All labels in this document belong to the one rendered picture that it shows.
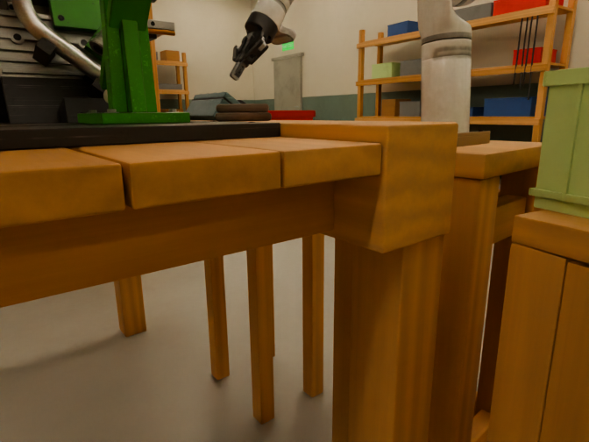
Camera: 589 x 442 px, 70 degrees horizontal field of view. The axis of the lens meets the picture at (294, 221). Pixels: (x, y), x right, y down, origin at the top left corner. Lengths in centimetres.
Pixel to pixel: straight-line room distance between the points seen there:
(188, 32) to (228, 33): 101
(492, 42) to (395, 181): 626
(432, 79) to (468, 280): 38
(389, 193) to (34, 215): 35
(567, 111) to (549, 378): 32
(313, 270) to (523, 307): 80
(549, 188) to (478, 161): 13
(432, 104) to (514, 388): 51
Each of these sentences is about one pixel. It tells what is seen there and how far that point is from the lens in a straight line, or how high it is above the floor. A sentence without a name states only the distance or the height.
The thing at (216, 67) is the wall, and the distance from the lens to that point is 1102.
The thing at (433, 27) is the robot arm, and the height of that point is 106.
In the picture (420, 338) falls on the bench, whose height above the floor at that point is 60.
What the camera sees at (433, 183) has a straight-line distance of 56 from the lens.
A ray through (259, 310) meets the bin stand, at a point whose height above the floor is 38.
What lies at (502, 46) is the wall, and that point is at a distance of 665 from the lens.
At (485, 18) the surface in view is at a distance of 608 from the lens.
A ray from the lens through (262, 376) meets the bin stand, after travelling 133.
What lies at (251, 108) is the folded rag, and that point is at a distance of 78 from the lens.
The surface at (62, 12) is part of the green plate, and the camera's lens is 96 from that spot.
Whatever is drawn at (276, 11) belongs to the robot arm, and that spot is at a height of 115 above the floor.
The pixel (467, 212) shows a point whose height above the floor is 75.
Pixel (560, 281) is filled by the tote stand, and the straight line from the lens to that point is 57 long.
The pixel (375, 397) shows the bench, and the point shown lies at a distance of 68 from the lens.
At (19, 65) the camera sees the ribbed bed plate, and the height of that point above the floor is 100.
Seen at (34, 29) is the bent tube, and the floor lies 106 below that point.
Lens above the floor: 91
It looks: 14 degrees down
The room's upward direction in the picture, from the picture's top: 1 degrees counter-clockwise
